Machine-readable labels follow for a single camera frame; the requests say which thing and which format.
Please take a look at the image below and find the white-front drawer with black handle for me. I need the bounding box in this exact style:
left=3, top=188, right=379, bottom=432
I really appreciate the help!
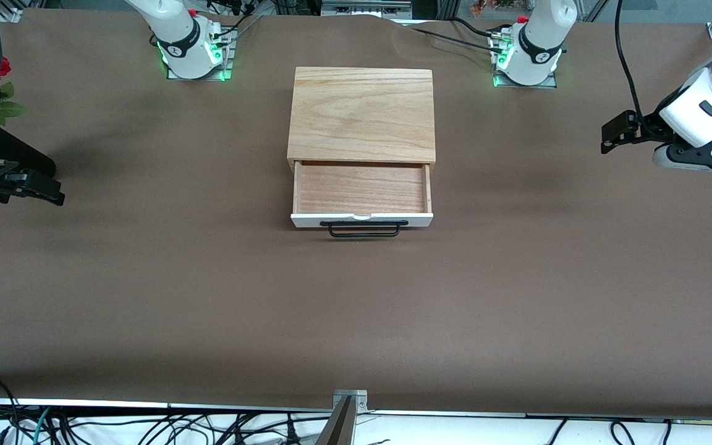
left=290, top=161, right=434, bottom=239

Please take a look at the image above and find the light wooden drawer cabinet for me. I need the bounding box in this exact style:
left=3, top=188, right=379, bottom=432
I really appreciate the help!
left=287, top=67, right=438, bottom=171

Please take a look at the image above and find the black cylindrical vase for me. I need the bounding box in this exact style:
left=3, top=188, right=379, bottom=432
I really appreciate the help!
left=0, top=126, right=57, bottom=181

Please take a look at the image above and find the brown table cover sheet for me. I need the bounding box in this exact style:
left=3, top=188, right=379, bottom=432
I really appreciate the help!
left=0, top=7, right=712, bottom=421

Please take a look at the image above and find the grey box behind table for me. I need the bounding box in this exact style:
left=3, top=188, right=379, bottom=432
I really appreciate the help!
left=321, top=0, right=413, bottom=19

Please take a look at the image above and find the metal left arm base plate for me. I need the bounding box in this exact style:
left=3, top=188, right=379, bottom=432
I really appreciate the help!
left=491, top=31, right=559, bottom=89

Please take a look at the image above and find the black cable on table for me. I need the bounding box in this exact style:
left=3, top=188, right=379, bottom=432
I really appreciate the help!
left=402, top=17, right=506, bottom=54
left=206, top=0, right=265, bottom=39

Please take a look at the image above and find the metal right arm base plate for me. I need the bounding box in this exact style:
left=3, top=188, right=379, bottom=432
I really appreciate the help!
left=166, top=25, right=234, bottom=82

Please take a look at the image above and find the teal cable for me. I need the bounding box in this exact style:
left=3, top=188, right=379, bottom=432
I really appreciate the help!
left=31, top=407, right=53, bottom=445

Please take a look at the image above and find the small metal mounting bracket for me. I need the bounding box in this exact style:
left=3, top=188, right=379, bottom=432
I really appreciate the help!
left=333, top=389, right=370, bottom=413

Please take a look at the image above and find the grey camera mounting pole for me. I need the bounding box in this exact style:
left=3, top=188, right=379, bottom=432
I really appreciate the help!
left=315, top=396, right=357, bottom=445

